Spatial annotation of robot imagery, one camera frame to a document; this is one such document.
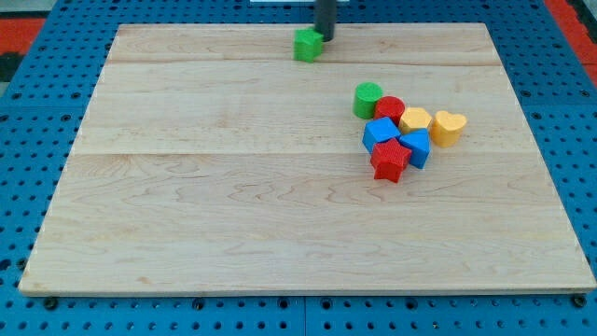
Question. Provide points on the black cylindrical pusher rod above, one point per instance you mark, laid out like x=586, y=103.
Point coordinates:
x=324, y=18

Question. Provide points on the green star block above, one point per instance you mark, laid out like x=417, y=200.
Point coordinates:
x=307, y=45

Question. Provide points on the red star block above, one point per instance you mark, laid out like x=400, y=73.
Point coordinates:
x=389, y=160

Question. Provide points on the wooden board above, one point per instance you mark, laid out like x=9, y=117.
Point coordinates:
x=210, y=163

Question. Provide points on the green cylinder block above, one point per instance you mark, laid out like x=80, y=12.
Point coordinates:
x=366, y=96

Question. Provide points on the red cylinder block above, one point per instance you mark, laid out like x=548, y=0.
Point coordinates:
x=390, y=107

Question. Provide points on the blue cube block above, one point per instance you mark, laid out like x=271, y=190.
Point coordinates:
x=379, y=131

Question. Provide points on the yellow pentagon block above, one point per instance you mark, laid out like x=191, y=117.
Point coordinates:
x=414, y=119

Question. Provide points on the blue wedge block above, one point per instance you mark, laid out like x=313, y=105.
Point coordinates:
x=419, y=143

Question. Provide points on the yellow heart block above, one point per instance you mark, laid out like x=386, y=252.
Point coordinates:
x=447, y=128

